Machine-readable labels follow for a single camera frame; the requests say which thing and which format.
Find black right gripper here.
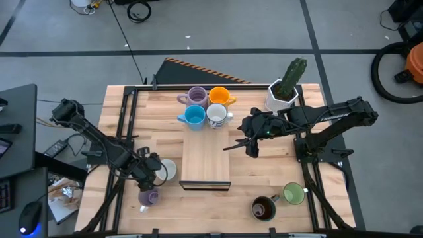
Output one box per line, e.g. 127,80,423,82
223,107,279,159

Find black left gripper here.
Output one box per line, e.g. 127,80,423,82
130,147,163,193

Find two-tone mug with white handle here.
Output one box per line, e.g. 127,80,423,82
137,187,162,213

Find white mug with dark print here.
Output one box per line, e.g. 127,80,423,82
206,103,234,130

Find blue mug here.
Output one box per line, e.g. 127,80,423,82
176,104,207,132

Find orange mug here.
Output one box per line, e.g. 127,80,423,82
208,86,237,107

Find lilac ribbed mug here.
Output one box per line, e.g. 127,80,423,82
176,86,209,110

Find green mug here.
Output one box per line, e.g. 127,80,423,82
282,182,309,206

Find plain white mug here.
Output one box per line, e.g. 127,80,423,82
155,158,178,181

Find white hexagonal plant pot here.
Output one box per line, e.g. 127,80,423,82
264,79,300,113

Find teal mug with dark interior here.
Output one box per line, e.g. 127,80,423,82
250,194,281,222

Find green cactus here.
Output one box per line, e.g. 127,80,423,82
279,58,308,99

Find black desk foot bar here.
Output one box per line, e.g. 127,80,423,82
34,151,89,182

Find black mat with orange-striped edge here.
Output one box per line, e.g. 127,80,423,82
154,57,252,85

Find black power adapter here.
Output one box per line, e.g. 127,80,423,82
44,139,69,159

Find open cardboard box with foil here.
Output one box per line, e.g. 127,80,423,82
48,177,83,225

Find dark grey desk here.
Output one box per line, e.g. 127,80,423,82
0,167,49,238

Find black computer mouse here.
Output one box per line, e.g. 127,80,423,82
18,200,43,236

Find black desk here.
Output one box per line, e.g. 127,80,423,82
0,83,38,181

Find black remote-shaped device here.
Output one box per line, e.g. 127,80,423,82
0,123,23,135

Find black keyboard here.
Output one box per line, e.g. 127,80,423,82
0,180,14,212

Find smartphone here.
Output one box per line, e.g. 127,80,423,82
0,138,13,159

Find white bucket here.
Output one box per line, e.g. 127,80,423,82
69,0,97,16

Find black equipment case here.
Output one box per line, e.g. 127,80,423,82
388,0,423,42

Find wooden shelf riser, black frame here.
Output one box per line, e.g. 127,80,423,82
179,92,232,192

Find black metal table frame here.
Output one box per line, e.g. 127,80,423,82
81,84,356,238

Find thin dark floor cable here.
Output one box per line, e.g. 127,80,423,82
36,99,104,106

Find long black floor cable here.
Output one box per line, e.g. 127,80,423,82
106,0,147,84

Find black vacuum hose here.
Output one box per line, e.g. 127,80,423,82
370,41,423,105

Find coiled black cable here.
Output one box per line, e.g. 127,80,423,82
126,1,153,24

